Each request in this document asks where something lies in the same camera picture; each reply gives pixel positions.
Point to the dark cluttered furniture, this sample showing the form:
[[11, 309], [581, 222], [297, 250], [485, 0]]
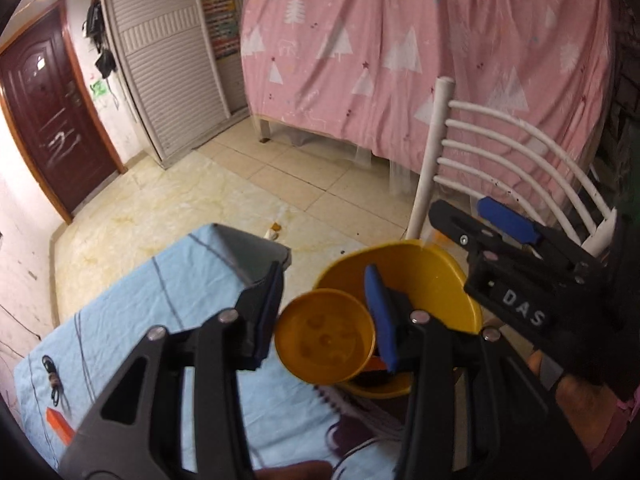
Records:
[[625, 125]]

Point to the food scrap on floor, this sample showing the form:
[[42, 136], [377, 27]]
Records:
[[272, 231]]

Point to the colourful wall poster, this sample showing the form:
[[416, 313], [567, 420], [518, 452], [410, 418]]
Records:
[[220, 22]]

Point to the dark hanging clothes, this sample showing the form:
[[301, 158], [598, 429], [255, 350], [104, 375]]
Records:
[[95, 15]]

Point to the yellow plastic trash bin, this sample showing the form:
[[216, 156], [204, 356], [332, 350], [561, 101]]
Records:
[[440, 285]]

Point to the green wall sticker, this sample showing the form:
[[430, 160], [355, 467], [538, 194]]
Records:
[[98, 88]]

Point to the white slatted chair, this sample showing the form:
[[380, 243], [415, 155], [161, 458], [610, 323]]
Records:
[[434, 135]]

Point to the light blue printed tablecloth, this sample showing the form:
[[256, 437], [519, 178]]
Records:
[[165, 285]]

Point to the pink cloth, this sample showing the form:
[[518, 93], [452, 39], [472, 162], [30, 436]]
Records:
[[627, 412]]

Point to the white lace bed skirt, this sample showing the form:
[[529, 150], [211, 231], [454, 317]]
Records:
[[400, 177]]

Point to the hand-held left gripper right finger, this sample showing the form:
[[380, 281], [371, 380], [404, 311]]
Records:
[[381, 320]]

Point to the person's left hand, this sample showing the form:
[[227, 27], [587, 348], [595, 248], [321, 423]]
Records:
[[295, 471]]

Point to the small orange bowl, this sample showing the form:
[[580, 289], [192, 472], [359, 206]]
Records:
[[320, 340]]

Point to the pink tree-print bed sheet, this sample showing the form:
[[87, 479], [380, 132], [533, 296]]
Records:
[[400, 35]]

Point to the person's right forearm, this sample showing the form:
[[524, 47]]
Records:
[[575, 410]]

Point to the small black hanging bag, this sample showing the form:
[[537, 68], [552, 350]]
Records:
[[105, 62]]

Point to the orange flat box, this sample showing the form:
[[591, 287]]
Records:
[[57, 422]]

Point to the dark red wooden door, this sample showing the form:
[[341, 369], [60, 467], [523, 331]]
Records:
[[45, 125]]

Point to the white louvered wardrobe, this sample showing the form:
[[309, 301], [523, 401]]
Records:
[[165, 75]]

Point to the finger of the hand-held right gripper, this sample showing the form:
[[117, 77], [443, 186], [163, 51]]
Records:
[[505, 220], [450, 220]]

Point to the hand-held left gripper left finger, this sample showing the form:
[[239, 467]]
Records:
[[265, 310]]

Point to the wooden bed frame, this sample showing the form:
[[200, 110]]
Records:
[[263, 130]]

